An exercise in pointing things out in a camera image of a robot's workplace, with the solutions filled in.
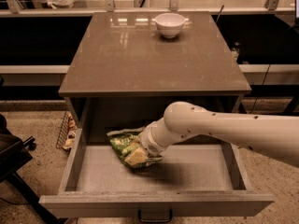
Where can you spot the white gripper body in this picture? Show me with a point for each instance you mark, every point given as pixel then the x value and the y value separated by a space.
pixel 149 143

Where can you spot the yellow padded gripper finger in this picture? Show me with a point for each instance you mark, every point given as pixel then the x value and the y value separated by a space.
pixel 130 148
pixel 136 157

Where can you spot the green jalapeno chip bag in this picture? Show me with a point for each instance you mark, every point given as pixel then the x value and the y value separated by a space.
pixel 120 139

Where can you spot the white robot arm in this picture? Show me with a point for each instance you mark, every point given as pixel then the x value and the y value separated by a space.
pixel 276 137

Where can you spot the open grey top drawer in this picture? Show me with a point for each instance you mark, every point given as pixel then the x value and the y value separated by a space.
pixel 202 178

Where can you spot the grey cabinet with counter top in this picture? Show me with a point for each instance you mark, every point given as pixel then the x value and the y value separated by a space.
pixel 199 41

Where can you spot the black office chair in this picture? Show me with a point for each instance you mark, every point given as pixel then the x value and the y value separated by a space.
pixel 14 153

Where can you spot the white ceramic bowl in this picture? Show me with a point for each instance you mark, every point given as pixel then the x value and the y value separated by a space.
pixel 169 25

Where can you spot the grey metal shelf rack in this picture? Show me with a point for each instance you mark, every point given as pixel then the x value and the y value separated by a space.
pixel 151 70

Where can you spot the black drawer handle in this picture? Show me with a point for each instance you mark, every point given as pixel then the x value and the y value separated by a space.
pixel 150 217

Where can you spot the wire basket with snacks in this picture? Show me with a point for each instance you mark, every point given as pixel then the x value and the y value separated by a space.
pixel 67 133

